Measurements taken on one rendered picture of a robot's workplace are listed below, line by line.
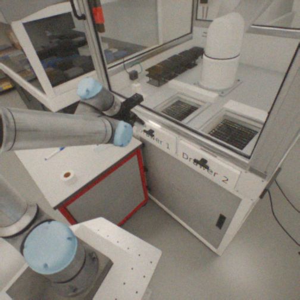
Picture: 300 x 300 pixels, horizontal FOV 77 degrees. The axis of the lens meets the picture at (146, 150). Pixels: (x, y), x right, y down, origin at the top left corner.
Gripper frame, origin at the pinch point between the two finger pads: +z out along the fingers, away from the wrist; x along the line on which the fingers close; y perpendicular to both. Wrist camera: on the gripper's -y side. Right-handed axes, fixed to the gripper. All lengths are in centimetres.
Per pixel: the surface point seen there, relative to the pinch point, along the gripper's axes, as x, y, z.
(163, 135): 6.9, -0.8, 10.4
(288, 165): 59, -49, 154
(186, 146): 20.6, -1.3, 9.8
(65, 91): -81, 6, 5
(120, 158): -10.9, 21.8, 13.4
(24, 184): -125, 112, 44
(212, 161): 34.0, -1.3, 9.6
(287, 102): 49, -21, -16
